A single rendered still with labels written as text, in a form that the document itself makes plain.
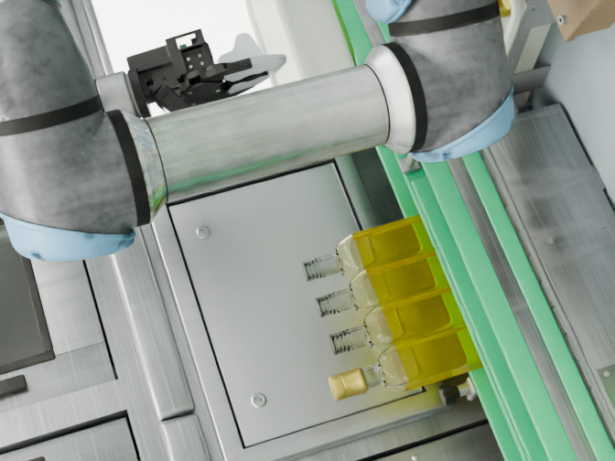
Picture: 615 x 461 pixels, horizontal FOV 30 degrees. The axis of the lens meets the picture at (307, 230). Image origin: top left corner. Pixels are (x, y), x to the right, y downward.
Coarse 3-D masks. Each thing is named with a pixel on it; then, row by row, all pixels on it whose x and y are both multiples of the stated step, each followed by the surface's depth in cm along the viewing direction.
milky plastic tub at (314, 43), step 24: (264, 0) 159; (288, 0) 144; (312, 0) 145; (264, 24) 159; (288, 24) 142; (312, 24) 143; (336, 24) 144; (264, 48) 158; (288, 48) 158; (312, 48) 142; (336, 48) 143; (288, 72) 157; (312, 72) 141
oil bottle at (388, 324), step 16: (448, 288) 158; (384, 304) 157; (400, 304) 157; (416, 304) 157; (432, 304) 157; (448, 304) 157; (368, 320) 156; (384, 320) 156; (400, 320) 156; (416, 320) 156; (432, 320) 156; (448, 320) 156; (368, 336) 156; (384, 336) 155; (400, 336) 155; (416, 336) 156
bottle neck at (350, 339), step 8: (352, 328) 157; (360, 328) 157; (336, 336) 156; (344, 336) 156; (352, 336) 156; (360, 336) 156; (336, 344) 155; (344, 344) 155; (352, 344) 156; (360, 344) 156; (368, 344) 157; (336, 352) 156
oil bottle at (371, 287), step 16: (416, 256) 160; (432, 256) 160; (368, 272) 159; (384, 272) 159; (400, 272) 159; (416, 272) 159; (432, 272) 159; (352, 288) 159; (368, 288) 158; (384, 288) 158; (400, 288) 158; (416, 288) 158; (432, 288) 159; (368, 304) 158
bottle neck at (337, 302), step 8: (320, 296) 159; (328, 296) 159; (336, 296) 159; (344, 296) 159; (320, 304) 158; (328, 304) 158; (336, 304) 158; (344, 304) 159; (352, 304) 159; (320, 312) 158; (328, 312) 158; (336, 312) 159
